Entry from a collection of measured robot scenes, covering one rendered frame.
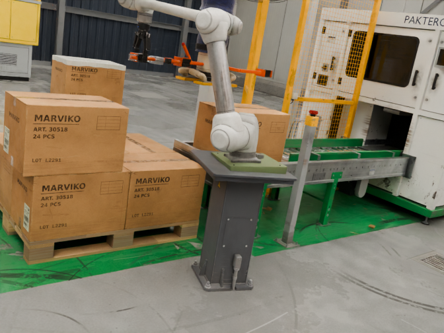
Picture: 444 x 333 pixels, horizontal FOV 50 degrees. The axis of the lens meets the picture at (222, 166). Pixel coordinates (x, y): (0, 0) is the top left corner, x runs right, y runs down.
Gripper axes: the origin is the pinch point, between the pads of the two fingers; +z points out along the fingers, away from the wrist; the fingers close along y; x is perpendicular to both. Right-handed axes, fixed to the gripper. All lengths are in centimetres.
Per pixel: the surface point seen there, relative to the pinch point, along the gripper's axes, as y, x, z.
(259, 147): -25, -99, 55
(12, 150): 14, 70, 61
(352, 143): -2, -278, 66
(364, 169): -52, -219, 74
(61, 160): -8, 51, 62
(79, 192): -9, 38, 82
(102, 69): 166, -74, 28
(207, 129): 2, -69, 48
